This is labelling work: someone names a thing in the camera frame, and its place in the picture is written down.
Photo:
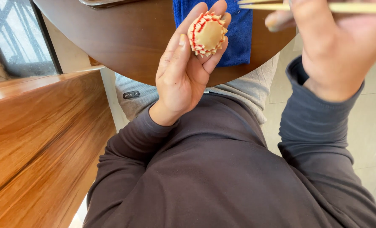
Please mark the person's left hand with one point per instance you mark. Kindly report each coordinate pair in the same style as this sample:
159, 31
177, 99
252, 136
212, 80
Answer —
178, 85

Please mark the person's right fingers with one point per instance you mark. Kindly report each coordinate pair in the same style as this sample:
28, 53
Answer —
278, 21

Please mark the flower-shaped dough pastry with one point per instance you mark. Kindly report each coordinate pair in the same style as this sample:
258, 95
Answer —
208, 34

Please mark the person's grey trousers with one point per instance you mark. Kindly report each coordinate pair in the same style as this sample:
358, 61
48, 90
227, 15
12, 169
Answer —
254, 85

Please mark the window with metal grille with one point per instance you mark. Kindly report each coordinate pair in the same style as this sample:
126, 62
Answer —
20, 34

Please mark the brown wooden bench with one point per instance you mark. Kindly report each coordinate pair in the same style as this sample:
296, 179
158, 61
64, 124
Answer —
39, 136

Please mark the blue towel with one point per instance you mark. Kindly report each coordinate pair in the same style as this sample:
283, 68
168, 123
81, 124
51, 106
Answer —
238, 41

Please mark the person's brown long-sleeve shirt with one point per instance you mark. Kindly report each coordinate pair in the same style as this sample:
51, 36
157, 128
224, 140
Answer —
213, 177

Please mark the black trouser label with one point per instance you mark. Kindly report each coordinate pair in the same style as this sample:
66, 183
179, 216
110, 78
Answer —
131, 95

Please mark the person's right hand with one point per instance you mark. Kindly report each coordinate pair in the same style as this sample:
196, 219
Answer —
336, 47

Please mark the grey tray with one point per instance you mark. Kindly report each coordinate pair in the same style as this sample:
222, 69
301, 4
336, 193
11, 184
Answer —
105, 2

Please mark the yellow bamboo chopstick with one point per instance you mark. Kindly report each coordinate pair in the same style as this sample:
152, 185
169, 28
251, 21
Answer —
257, 1
264, 6

